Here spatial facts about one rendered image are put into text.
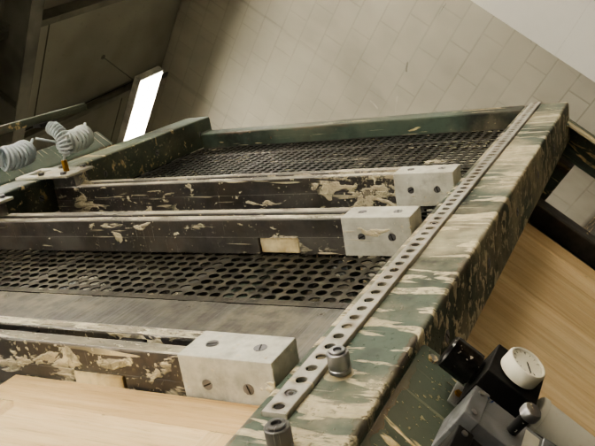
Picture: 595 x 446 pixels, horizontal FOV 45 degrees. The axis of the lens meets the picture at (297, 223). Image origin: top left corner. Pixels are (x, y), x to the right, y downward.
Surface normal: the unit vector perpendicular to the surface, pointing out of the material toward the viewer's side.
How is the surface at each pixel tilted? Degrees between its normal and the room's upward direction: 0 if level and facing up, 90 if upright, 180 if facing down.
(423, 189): 90
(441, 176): 90
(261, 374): 90
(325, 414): 51
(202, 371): 90
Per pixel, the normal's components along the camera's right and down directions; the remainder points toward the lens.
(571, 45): -0.51, 0.45
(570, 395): 0.44, -0.73
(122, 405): -0.15, -0.95
